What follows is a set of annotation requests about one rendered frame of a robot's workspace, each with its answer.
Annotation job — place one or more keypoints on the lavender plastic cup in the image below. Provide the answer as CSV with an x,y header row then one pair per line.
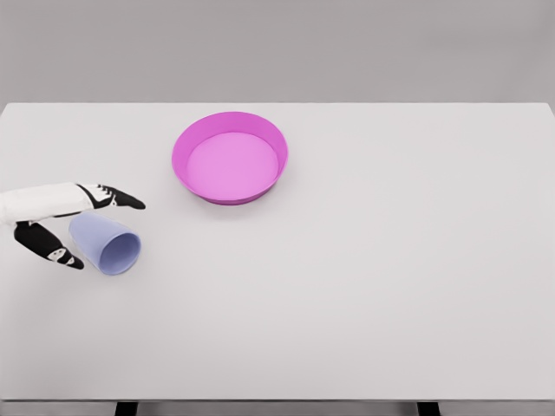
x,y
106,247

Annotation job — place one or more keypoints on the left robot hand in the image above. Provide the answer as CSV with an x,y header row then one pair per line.
x,y
47,203

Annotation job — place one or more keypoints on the pink round plate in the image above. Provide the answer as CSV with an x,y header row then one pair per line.
x,y
232,162

